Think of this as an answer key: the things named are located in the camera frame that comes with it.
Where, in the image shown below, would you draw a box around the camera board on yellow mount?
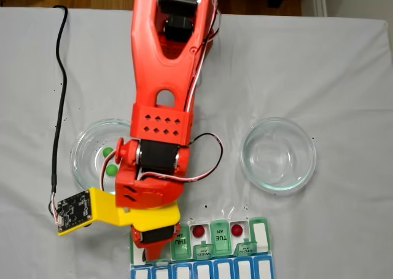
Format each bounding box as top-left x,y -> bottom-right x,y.
48,186 -> 124,237

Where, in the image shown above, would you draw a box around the white red servo wire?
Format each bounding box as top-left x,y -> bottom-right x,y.
101,158 -> 120,188
139,133 -> 224,184

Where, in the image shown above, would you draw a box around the weekly pill organizer box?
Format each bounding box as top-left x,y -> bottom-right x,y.
128,216 -> 275,279

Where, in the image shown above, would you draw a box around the white tablecloth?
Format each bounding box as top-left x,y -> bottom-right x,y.
0,6 -> 393,279

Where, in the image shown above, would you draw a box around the black camera cable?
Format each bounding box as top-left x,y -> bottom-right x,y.
50,4 -> 69,200

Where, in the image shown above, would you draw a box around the glass bowl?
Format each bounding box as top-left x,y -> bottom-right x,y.
240,117 -> 317,196
69,118 -> 133,197

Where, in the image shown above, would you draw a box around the black red white wire bundle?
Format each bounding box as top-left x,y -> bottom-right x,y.
183,0 -> 222,112

